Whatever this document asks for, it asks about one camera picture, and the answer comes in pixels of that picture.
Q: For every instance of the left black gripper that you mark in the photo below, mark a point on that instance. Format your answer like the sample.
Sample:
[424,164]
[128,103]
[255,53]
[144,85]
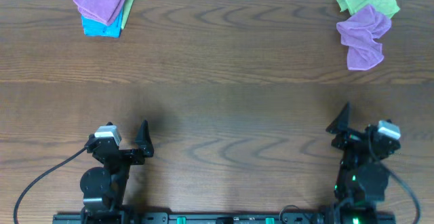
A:
[125,154]

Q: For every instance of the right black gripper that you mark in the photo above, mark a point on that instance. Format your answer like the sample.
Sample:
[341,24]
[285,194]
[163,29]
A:
[354,140]

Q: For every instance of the purple microfiber cloth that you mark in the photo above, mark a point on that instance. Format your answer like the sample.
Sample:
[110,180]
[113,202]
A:
[359,34]

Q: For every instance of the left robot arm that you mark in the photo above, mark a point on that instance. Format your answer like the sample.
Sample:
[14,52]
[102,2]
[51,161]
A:
[104,187]

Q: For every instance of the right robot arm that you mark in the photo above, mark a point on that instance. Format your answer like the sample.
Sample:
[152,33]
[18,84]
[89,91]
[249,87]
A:
[362,181]

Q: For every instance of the folded blue cloth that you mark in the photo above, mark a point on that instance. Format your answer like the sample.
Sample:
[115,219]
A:
[92,28]

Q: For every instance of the crumpled green cloth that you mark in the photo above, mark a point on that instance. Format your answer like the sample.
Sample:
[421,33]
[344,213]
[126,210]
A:
[388,7]

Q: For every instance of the folded green cloth in stack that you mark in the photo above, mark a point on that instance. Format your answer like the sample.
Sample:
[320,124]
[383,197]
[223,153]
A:
[126,11]

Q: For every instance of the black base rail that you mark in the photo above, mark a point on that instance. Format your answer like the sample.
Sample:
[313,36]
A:
[165,218]

